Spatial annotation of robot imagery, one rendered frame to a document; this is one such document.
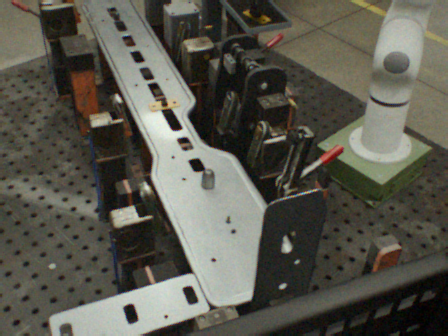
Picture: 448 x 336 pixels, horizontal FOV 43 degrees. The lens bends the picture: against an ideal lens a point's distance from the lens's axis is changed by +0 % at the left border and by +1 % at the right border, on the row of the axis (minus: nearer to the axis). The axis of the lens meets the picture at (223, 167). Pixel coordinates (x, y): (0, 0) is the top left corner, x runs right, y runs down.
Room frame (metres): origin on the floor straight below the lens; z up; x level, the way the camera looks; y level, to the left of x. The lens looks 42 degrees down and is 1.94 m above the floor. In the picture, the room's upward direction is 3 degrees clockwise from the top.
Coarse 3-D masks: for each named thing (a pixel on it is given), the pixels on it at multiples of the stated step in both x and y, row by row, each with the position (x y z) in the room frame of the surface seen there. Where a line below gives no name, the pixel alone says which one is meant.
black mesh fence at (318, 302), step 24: (408, 264) 0.32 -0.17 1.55; (432, 264) 0.32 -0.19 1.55; (336, 288) 0.29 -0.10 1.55; (360, 288) 0.29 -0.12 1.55; (384, 288) 0.29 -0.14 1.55; (408, 288) 0.30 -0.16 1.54; (432, 288) 0.31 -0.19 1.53; (264, 312) 0.26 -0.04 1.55; (288, 312) 0.26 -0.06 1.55; (312, 312) 0.26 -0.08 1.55; (336, 312) 0.27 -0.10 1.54; (360, 312) 0.28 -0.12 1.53; (384, 312) 0.31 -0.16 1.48; (432, 312) 0.33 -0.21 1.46
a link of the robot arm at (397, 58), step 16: (384, 32) 1.38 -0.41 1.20; (400, 32) 1.35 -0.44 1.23; (416, 32) 1.36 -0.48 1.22; (384, 48) 1.32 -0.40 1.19; (400, 48) 1.30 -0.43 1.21; (416, 48) 1.31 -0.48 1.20; (384, 64) 1.30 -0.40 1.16; (400, 64) 1.28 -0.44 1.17; (416, 64) 1.29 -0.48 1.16; (384, 80) 1.33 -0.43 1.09; (400, 80) 1.31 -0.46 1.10; (384, 96) 1.35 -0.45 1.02; (400, 96) 1.35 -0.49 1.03
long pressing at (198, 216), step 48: (96, 0) 1.89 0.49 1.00; (144, 48) 1.58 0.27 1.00; (144, 96) 1.32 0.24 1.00; (192, 96) 1.33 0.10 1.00; (192, 144) 1.12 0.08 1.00; (192, 192) 0.94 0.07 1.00; (240, 192) 0.95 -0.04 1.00; (192, 240) 0.80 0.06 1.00; (240, 240) 0.80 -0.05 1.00; (288, 240) 0.81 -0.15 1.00; (240, 288) 0.68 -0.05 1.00
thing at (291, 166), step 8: (304, 128) 0.93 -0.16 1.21; (288, 136) 0.91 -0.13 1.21; (296, 136) 0.91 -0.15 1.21; (304, 136) 0.91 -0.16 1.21; (312, 136) 0.91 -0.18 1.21; (296, 144) 0.93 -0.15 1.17; (304, 144) 0.90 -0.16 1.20; (296, 152) 0.93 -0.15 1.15; (304, 152) 0.90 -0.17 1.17; (288, 160) 0.92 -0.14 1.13; (296, 160) 0.90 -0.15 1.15; (304, 160) 0.91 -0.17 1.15; (288, 168) 0.92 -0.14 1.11; (296, 168) 0.90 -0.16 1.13; (288, 176) 0.92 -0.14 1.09; (296, 176) 0.90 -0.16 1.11; (280, 184) 0.92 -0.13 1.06; (288, 184) 0.90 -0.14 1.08; (296, 184) 0.90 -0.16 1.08
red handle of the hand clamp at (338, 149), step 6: (330, 150) 0.96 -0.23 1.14; (336, 150) 0.95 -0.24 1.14; (342, 150) 0.95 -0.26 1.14; (324, 156) 0.95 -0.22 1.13; (330, 156) 0.95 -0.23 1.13; (336, 156) 0.95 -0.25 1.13; (318, 162) 0.94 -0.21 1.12; (324, 162) 0.94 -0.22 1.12; (306, 168) 0.94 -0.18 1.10; (312, 168) 0.93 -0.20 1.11; (318, 168) 0.93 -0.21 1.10; (306, 174) 0.92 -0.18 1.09; (300, 180) 0.92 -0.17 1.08
